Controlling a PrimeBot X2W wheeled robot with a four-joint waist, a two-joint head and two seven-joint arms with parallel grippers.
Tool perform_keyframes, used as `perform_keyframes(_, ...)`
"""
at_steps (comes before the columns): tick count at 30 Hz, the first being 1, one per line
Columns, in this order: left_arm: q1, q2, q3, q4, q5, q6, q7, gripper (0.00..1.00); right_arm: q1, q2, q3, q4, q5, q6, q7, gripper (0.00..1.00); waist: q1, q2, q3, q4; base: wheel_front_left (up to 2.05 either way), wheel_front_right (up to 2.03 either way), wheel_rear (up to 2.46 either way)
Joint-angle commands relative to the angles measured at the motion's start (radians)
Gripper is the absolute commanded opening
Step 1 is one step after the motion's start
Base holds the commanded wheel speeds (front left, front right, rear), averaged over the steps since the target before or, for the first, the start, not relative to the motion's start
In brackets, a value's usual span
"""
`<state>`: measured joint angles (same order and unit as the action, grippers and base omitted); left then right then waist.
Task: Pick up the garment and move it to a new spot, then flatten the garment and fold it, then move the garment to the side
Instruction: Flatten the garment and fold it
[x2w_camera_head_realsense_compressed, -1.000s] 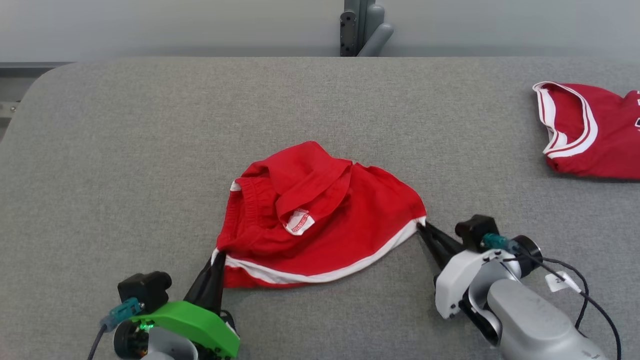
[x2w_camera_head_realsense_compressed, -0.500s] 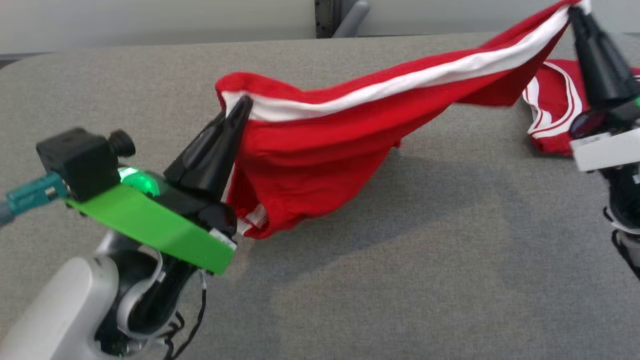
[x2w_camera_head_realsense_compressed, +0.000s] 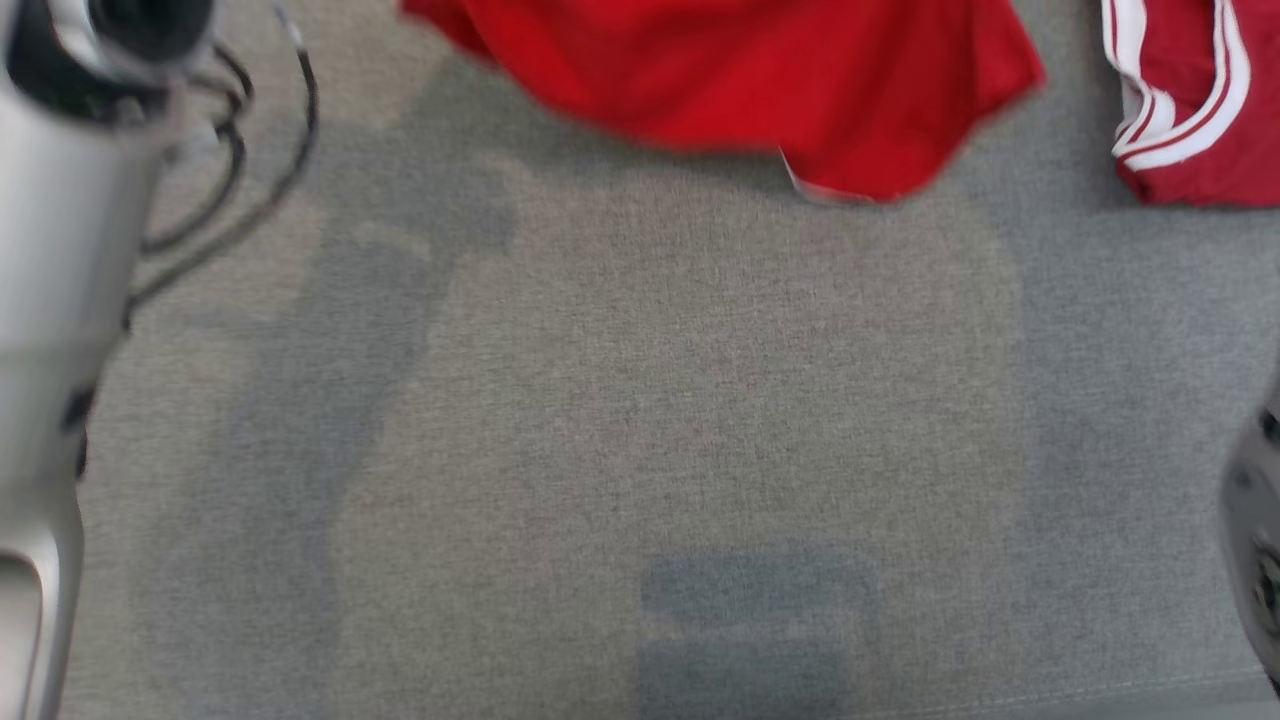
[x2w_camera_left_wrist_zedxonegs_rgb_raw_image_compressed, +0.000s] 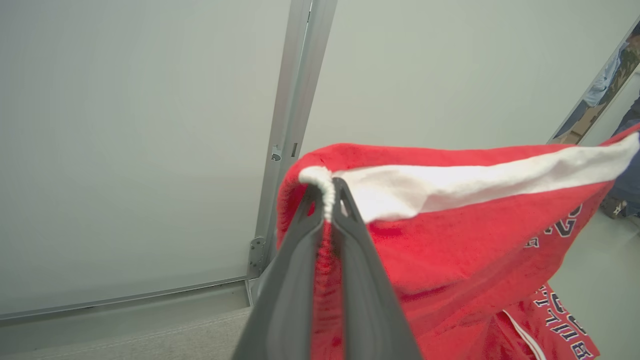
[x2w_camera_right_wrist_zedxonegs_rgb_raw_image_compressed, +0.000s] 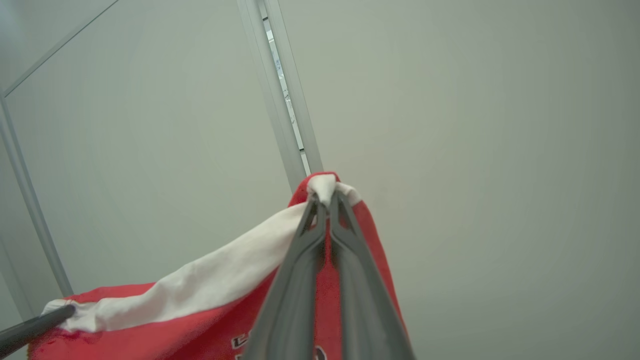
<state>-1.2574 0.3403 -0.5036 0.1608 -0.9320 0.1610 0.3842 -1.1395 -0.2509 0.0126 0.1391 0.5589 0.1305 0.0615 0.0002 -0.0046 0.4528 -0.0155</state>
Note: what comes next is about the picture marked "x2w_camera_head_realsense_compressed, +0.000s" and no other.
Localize red t-shirt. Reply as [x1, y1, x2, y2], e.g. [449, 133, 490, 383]
[399, 0, 1048, 205]

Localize red shirt with white sleeves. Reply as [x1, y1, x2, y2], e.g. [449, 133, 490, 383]
[1099, 0, 1280, 209]

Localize grey fabric sofa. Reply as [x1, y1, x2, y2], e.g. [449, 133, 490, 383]
[0, 0, 1280, 720]

